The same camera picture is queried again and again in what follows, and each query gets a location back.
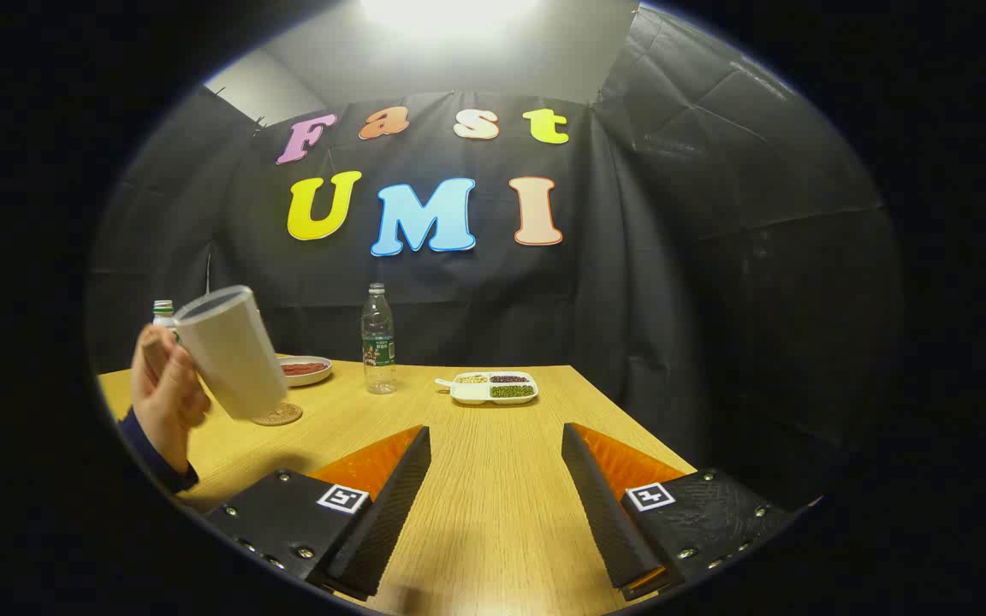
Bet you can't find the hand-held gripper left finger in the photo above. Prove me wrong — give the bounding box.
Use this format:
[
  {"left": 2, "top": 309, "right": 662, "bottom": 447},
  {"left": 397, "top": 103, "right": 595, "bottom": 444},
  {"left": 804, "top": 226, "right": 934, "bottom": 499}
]
[{"left": 202, "top": 424, "right": 432, "bottom": 601}]

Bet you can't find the round cork coaster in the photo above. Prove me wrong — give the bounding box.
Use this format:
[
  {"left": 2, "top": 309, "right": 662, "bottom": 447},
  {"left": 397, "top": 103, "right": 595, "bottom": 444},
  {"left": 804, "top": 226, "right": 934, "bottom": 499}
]
[{"left": 252, "top": 402, "right": 304, "bottom": 427}]

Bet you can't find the wooden table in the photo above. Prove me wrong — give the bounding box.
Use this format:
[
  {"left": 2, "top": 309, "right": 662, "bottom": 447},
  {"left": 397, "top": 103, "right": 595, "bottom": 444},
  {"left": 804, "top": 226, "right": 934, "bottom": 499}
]
[{"left": 98, "top": 364, "right": 699, "bottom": 616}]

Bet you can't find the black backdrop cloth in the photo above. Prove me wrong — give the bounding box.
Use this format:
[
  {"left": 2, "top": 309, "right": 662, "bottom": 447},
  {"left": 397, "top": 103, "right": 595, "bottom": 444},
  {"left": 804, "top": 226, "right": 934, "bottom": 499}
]
[{"left": 86, "top": 4, "right": 900, "bottom": 514}]

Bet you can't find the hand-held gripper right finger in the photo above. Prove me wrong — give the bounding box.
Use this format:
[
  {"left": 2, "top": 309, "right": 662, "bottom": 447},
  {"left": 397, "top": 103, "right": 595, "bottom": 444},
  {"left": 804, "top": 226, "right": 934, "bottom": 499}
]
[{"left": 561, "top": 423, "right": 795, "bottom": 601}]

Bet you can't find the white round plate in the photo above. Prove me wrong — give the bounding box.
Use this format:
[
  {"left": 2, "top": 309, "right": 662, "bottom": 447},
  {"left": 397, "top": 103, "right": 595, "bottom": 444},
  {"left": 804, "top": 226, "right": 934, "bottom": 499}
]
[{"left": 277, "top": 355, "right": 333, "bottom": 388}]

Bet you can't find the white cup cork knob handle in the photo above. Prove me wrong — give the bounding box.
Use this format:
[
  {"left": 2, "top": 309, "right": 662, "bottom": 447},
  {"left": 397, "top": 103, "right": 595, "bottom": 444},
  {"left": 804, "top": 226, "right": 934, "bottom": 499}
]
[{"left": 172, "top": 285, "right": 288, "bottom": 420}]

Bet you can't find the white divided tray of beans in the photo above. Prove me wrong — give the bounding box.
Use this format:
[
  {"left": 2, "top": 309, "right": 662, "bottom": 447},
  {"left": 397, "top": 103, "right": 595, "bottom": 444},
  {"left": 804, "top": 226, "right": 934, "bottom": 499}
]
[{"left": 435, "top": 370, "right": 539, "bottom": 406}]

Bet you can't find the clear water bottle green label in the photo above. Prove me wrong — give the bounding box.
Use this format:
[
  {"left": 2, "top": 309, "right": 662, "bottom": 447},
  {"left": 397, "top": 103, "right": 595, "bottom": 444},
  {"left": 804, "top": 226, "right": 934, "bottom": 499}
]
[{"left": 361, "top": 283, "right": 397, "bottom": 395}]

